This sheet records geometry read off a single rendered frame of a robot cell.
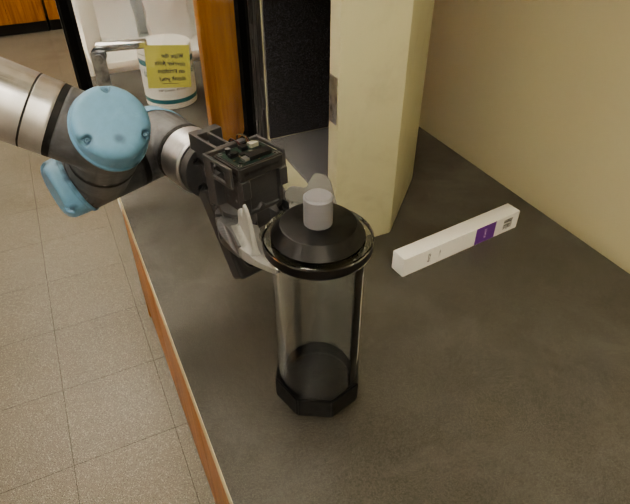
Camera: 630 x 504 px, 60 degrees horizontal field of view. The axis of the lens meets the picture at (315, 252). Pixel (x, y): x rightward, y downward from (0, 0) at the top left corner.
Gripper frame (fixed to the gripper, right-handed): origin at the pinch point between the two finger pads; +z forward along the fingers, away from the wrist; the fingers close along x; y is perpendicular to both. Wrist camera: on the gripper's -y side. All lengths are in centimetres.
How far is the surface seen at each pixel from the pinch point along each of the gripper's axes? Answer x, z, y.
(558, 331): 33.9, 12.7, -24.1
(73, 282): 8, -169, -109
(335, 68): 22.6, -21.7, 8.3
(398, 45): 31.2, -18.2, 10.3
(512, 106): 66, -19, -8
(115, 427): -9, -92, -113
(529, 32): 66, -19, 5
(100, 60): 4, -60, 5
